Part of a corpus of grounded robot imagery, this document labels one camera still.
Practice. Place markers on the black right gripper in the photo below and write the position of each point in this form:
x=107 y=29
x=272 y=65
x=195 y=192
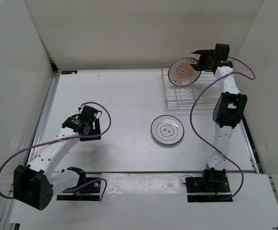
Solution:
x=203 y=54

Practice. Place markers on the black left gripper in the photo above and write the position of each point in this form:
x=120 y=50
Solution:
x=95 y=133

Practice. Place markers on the orange sunburst plate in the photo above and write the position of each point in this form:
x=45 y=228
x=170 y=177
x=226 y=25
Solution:
x=181 y=73

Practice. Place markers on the glass plate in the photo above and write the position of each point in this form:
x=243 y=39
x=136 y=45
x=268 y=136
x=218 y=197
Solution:
x=167 y=130

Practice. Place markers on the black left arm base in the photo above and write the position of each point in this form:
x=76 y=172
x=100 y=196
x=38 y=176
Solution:
x=89 y=188

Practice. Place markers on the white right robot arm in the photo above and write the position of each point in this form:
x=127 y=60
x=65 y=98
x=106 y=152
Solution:
x=227 y=113

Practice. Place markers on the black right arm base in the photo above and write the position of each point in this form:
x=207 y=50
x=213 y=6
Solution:
x=199 y=193

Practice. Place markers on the blue label sticker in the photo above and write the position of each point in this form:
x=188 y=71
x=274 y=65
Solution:
x=69 y=72

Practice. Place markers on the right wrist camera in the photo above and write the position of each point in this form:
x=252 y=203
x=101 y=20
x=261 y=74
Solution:
x=221 y=52

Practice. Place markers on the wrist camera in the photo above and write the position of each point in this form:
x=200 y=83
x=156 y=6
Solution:
x=81 y=106
x=221 y=52

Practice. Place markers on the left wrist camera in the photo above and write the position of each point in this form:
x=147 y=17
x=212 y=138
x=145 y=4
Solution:
x=81 y=106

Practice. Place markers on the wire dish rack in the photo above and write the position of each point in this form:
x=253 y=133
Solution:
x=180 y=100

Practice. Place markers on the aluminium table rail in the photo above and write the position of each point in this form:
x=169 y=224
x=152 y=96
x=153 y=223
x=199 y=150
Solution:
x=46 y=108

